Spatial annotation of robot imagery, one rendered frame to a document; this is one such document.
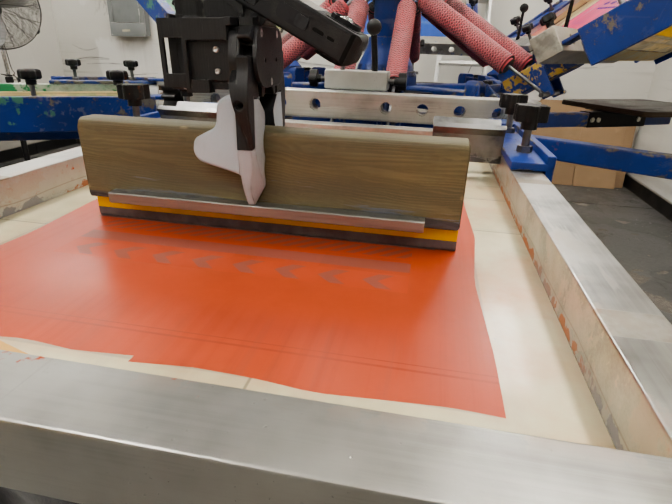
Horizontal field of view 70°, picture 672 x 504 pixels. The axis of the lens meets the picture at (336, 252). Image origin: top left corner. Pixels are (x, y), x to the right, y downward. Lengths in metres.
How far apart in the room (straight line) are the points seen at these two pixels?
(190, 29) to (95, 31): 5.55
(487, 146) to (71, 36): 5.67
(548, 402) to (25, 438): 0.24
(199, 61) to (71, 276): 0.20
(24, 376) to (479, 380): 0.22
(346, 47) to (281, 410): 0.28
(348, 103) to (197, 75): 0.55
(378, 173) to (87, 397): 0.28
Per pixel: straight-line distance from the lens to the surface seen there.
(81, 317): 0.36
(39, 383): 0.24
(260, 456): 0.18
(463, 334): 0.32
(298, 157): 0.42
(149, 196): 0.48
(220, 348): 0.30
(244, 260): 0.41
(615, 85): 5.09
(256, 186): 0.42
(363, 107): 0.94
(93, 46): 6.00
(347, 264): 0.40
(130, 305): 0.36
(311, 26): 0.40
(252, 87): 0.40
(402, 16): 1.33
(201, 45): 0.42
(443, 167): 0.41
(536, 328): 0.35
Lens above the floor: 1.12
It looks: 23 degrees down
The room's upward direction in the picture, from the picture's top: 2 degrees clockwise
